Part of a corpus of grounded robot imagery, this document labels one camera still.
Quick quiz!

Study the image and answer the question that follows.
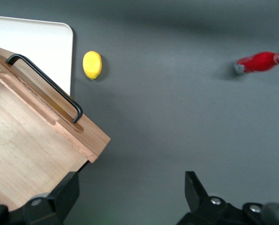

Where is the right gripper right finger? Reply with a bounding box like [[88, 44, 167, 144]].
[[176, 171, 228, 225]]

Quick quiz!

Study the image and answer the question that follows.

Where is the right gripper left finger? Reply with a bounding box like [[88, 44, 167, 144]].
[[23, 172, 80, 225]]

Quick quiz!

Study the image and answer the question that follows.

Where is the wooden drawer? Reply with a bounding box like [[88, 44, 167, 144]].
[[0, 43, 112, 213]]

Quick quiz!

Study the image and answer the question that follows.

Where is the black metal drawer handle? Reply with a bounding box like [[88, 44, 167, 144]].
[[5, 53, 84, 124]]

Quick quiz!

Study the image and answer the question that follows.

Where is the yellow lemon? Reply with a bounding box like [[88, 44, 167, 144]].
[[82, 51, 103, 81]]

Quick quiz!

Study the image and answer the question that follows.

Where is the red bottle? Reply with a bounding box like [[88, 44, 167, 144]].
[[234, 50, 279, 75]]

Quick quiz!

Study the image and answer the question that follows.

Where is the beige rectangular tray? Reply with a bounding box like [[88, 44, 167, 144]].
[[0, 15, 74, 97]]

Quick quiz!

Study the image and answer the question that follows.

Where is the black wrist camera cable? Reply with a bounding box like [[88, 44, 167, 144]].
[[261, 202, 279, 225]]

